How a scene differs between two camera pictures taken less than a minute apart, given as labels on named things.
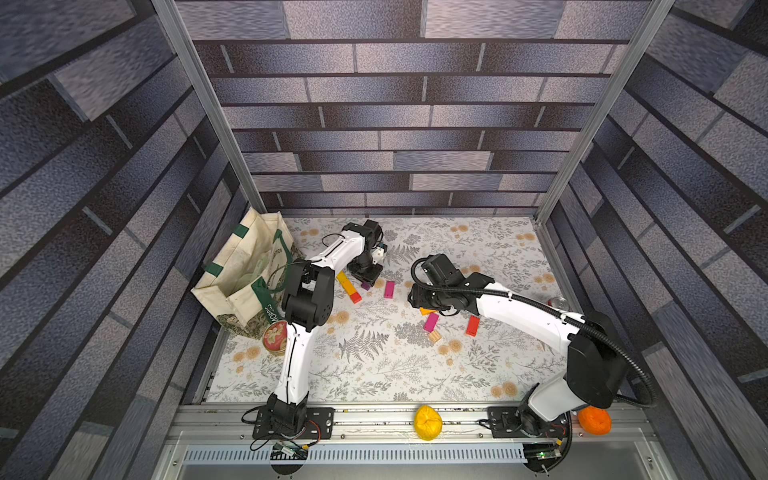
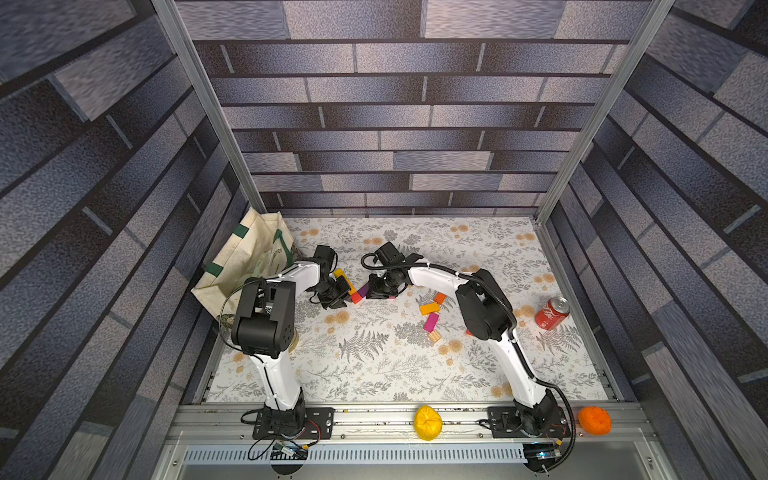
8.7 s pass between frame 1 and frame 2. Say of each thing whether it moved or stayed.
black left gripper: moved
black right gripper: moved
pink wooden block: stayed
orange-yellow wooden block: stayed
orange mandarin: stayed
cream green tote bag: stayed
